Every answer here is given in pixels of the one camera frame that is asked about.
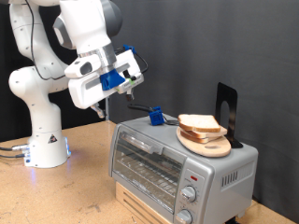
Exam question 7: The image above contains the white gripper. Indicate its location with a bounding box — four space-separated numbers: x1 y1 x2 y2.
67 49 145 119

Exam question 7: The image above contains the metal spatula with blue block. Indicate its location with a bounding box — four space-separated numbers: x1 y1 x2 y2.
128 103 181 127

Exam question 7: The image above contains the white bread slice brown crust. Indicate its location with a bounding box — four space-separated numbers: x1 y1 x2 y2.
178 113 222 133

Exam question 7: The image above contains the wooden box under oven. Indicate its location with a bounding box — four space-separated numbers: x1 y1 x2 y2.
115 181 171 224

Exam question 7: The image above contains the silver oven temperature knob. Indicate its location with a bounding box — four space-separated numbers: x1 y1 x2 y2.
180 186 197 203

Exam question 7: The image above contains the silver oven timer knob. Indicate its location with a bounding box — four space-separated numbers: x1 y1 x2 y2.
176 208 193 224

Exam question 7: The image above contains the silver toaster oven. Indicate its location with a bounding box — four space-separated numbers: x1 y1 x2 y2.
108 113 260 224

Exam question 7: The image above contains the vertical metal pole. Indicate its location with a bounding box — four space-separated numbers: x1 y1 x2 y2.
105 97 111 121

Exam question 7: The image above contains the black backdrop curtain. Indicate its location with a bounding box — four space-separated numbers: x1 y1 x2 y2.
0 0 107 143

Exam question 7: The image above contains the dark grey backdrop panel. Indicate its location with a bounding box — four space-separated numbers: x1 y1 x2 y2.
109 0 299 223

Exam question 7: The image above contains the oval wooden cutting board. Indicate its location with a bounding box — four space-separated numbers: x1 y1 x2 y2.
176 125 233 159

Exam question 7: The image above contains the black metal bookend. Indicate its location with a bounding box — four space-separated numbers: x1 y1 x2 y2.
214 81 244 149

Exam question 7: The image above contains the blue mounted wrist camera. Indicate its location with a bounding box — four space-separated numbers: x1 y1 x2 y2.
99 68 138 95

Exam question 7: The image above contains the blue cable clip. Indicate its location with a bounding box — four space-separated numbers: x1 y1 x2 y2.
122 44 137 55

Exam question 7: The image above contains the wire oven rack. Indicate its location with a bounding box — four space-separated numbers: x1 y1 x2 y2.
116 153 183 200

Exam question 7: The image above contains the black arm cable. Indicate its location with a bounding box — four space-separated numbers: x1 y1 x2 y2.
24 0 150 81

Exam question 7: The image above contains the base cable with silver connector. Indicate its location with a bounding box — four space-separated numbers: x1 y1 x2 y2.
0 143 31 153

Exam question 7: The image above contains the black base cable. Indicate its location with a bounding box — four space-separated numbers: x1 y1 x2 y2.
0 152 26 159

